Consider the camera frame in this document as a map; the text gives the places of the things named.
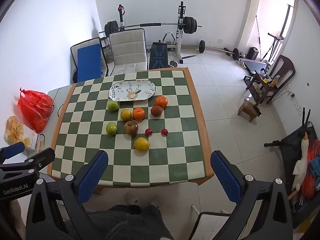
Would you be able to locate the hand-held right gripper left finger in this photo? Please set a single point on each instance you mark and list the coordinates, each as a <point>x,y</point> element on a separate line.
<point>93,172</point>

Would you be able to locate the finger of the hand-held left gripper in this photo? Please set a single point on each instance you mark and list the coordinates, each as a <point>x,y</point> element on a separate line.
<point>13,149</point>
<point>43,156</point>

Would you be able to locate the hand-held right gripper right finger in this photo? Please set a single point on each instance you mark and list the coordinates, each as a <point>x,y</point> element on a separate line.
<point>226,177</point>

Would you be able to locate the green apple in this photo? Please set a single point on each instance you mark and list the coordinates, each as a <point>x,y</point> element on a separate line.
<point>111,128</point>
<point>113,105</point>

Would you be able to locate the yellow lemon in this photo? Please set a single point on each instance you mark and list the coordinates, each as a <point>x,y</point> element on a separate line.
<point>141,144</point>
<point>126,114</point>

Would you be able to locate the dark red apple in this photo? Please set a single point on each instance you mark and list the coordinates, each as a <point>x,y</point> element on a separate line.
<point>131,127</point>

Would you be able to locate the stemmed red cherry tomato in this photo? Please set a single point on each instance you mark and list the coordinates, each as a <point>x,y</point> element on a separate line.
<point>149,131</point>

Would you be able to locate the orange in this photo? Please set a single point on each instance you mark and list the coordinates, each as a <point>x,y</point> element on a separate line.
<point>138,113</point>
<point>161,101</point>

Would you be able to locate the reddish brown apple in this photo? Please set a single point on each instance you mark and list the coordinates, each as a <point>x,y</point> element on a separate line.
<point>156,110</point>

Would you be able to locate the floral white oval plate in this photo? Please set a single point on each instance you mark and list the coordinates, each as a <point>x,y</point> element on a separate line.
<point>132,90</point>

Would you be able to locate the person's left forearm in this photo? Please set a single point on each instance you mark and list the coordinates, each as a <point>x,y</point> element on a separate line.
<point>17,212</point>

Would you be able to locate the yellow snack packet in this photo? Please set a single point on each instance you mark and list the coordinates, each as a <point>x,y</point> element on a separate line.
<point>20,132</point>

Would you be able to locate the grey fluffy slipper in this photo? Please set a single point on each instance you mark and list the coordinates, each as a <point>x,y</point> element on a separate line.
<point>155,200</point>
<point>131,197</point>

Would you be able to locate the red plastic bag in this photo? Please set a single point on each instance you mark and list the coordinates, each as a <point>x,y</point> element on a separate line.
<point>35,105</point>

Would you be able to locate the person's grey fleece legs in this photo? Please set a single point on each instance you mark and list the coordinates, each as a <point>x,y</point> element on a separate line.
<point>125,225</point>

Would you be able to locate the green white checkered tablecloth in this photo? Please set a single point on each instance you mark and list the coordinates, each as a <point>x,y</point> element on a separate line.
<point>155,155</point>

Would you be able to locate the small wooden stool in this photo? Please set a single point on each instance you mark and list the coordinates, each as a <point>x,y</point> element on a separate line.
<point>247,107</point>

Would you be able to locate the white goose plush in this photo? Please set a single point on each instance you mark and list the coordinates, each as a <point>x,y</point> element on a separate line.
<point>301,165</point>

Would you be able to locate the orange red cloth bundle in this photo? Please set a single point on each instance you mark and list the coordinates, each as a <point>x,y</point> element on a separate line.
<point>311,177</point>

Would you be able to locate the black floor rack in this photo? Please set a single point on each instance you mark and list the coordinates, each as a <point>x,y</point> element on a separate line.
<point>255,91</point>

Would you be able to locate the black router antennas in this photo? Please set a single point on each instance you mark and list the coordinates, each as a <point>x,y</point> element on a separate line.
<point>306,117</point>

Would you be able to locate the blue foam pad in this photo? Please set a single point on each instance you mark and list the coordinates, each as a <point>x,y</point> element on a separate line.
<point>89,62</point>

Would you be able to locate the orange drink bottle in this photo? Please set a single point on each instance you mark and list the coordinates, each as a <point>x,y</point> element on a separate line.
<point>275,80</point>

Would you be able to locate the black treadmill deck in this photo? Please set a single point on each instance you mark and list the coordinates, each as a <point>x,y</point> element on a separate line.
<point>255,66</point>

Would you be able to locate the clear water jug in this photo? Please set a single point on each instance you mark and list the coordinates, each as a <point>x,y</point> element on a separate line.
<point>108,53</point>

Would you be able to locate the dark wooden chair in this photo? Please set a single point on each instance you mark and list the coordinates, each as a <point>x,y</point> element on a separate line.
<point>285,67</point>

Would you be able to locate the short steel bar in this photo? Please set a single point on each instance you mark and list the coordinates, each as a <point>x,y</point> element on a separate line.
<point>190,56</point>

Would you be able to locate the black speaker box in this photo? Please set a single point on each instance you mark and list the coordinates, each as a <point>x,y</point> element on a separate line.
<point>253,53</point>

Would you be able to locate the white padded chair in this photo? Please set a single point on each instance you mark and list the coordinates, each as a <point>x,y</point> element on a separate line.
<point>128,47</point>

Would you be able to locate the floor barbell with black plates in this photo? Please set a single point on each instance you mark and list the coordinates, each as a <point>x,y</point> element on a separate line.
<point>202,46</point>

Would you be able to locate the black blue weight bench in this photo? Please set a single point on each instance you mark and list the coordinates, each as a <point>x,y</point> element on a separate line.
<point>158,55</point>

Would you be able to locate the black metal stand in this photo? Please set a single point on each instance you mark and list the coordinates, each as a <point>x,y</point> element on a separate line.
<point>275,42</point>

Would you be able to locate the white barbell rack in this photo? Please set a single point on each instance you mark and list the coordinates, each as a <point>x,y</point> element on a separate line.
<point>179,35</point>

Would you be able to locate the racked barbell with black plates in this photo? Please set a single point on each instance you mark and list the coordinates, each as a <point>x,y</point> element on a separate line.
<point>150,25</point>

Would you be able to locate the white wall socket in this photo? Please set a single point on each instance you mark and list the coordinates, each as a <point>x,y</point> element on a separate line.
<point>297,107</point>

